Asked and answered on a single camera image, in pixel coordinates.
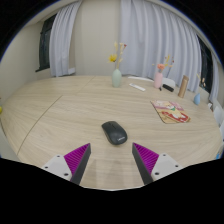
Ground narrow white curtain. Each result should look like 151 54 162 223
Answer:
208 61 221 104
49 1 83 78

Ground blue vase with dried stems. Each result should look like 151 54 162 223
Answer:
193 73 207 106

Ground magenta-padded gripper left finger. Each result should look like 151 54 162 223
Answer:
41 142 92 186

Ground white remote control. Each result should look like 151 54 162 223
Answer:
128 82 147 93

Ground black computer mouse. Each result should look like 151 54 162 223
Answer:
101 120 129 146

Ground white chairs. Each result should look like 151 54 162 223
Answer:
128 75 224 134

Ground pink vase with orange flowers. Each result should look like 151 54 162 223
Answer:
152 54 176 89

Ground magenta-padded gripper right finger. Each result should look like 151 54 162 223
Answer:
131 142 184 185

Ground black rectangular case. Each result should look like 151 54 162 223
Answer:
162 83 175 93

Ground cartoon print mouse pad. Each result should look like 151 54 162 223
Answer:
149 99 192 125

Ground dark framed window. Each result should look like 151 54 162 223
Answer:
197 35 214 94
35 13 58 73

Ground bronze thermos bottle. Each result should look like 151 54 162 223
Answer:
177 74 190 99

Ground green vase with yellow flowers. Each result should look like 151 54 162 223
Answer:
107 41 128 89

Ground wide white curtain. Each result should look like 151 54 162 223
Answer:
119 0 203 94

